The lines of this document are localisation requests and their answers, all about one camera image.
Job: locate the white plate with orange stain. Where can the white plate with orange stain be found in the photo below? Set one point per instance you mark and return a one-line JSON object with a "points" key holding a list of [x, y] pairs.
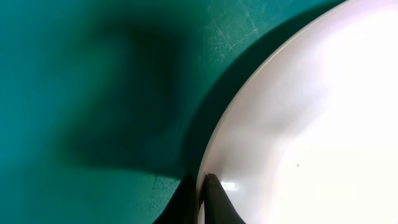
{"points": [[311, 137]]}

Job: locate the blue plastic tray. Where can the blue plastic tray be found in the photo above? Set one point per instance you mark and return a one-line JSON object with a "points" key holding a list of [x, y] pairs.
{"points": [[106, 105]]}

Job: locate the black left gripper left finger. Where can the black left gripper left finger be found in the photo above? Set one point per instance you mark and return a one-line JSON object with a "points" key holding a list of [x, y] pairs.
{"points": [[181, 207]]}

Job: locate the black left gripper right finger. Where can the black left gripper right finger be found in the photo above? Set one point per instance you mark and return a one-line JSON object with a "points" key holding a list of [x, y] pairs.
{"points": [[218, 207]]}

